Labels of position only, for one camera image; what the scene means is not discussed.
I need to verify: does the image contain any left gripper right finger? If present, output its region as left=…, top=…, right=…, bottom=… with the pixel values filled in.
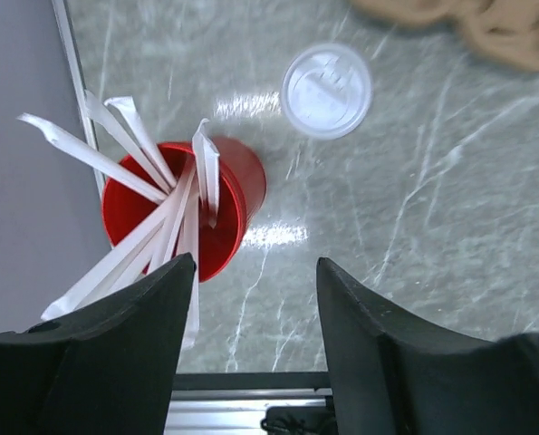
left=316, top=257, right=539, bottom=434

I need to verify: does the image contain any red straw holder cup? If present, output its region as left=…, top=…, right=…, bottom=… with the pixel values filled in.
left=101, top=136, right=266, bottom=283

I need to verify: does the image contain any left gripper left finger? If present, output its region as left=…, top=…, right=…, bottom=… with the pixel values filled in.
left=0, top=254, right=196, bottom=434

